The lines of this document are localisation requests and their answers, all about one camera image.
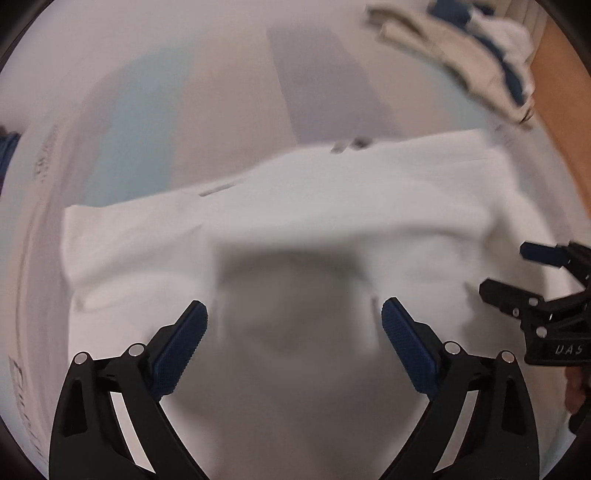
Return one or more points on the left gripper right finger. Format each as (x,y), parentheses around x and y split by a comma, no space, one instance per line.
(479,422)

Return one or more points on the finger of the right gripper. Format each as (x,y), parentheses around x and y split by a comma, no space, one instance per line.
(560,255)
(513,301)

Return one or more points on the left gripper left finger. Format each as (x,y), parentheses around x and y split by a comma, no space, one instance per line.
(87,441)

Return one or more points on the black and white jacket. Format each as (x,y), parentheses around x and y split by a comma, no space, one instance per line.
(295,378)

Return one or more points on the blue clothes pile on floor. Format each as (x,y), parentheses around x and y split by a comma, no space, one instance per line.
(8,145)

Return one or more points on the person's right hand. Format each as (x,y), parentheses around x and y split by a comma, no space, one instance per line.
(577,379)

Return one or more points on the wooden headboard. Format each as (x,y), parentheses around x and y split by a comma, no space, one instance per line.
(563,104)

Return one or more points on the blue and white garment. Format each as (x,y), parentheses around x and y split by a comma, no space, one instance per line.
(509,41)

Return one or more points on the beige garment on bed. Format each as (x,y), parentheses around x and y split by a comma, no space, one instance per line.
(471,63)

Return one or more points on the striped pastel bed sheet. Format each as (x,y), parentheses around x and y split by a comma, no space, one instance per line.
(121,100)

